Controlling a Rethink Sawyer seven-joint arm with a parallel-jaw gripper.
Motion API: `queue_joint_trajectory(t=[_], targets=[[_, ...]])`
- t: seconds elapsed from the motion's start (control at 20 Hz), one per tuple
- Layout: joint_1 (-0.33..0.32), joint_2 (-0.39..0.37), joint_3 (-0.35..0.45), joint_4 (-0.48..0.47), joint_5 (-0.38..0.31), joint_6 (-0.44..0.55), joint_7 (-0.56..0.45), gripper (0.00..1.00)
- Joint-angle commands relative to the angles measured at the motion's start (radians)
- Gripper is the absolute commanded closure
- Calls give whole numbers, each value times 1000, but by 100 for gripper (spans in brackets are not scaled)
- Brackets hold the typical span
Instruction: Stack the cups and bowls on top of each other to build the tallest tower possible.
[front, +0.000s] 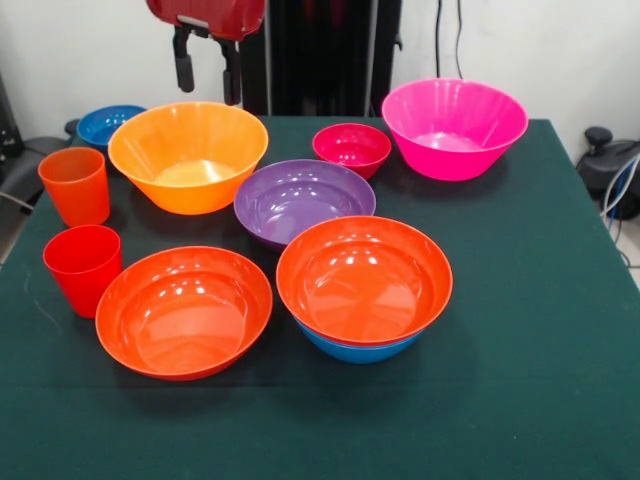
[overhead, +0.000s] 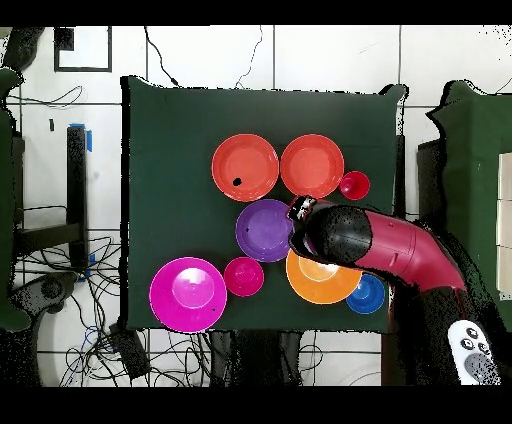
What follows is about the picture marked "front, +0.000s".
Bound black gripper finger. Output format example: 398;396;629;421
172;24;196;94
219;38;244;106

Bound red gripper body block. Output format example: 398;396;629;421
146;0;267;42

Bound orange-red shallow bowl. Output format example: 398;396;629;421
275;215;455;346
94;245;274;382

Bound large orange bowl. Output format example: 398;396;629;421
107;101;270;217

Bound small dark blue bowl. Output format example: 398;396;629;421
76;104;147;154

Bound purple bowl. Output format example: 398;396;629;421
233;158;377;253

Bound small crimson bowl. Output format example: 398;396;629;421
311;123;393;181

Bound orange cup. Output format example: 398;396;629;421
37;146;112;228

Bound large pink bowl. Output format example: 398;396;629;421
381;78;530;182

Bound red cup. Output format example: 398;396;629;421
42;224;124;320

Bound light blue bowl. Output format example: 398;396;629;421
294;317;424;365

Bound dark green table cloth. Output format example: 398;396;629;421
0;115;640;480

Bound black wall cable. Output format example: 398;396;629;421
433;0;444;79
453;0;464;81

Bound tangled floor cables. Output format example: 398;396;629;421
599;152;640;241

